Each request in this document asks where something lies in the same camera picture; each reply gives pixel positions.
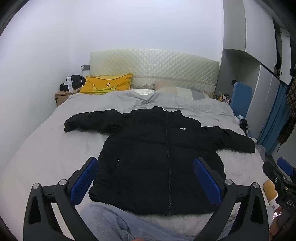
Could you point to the white wardrobe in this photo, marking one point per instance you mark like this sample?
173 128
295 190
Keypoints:
254 30

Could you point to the white bottle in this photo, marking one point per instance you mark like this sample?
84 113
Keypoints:
69 84

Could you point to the person's grey trouser leg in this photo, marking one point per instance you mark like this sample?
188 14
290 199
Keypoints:
106 220

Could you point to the blue padded chair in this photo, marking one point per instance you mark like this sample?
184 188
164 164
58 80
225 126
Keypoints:
241 97

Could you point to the wooden nightstand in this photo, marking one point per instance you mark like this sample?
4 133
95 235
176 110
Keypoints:
61 98

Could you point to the group of small bottles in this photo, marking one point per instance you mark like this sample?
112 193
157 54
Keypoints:
223 97

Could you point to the black stand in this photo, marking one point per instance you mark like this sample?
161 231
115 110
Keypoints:
245 126

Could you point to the blue curtain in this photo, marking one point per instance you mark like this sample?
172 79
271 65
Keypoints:
275 120

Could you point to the yellow white bag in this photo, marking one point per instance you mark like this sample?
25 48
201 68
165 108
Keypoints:
269 190

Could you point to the black clothes pile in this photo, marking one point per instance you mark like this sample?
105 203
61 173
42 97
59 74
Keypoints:
78 80

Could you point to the grey duvet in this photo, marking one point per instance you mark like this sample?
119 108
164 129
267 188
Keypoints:
111 102

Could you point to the grey white pillow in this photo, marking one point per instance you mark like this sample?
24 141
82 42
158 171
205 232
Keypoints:
187 94

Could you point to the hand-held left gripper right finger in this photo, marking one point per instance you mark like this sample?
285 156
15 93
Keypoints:
207 180

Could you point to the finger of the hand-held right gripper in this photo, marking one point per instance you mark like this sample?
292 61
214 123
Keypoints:
275 173
286 166

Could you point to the cream quilted headboard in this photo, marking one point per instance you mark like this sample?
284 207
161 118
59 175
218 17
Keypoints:
157 67

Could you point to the bed with light textured sheet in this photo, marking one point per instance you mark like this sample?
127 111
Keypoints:
53 153

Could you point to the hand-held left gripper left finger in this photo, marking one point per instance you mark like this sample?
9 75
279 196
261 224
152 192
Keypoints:
84 180

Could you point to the yellow pillow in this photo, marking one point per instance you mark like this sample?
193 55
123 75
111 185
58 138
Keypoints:
106 84

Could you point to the wall socket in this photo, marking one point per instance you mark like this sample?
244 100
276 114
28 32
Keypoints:
85 67

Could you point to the black puffer jacket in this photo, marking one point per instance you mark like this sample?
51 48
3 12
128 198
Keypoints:
148 157

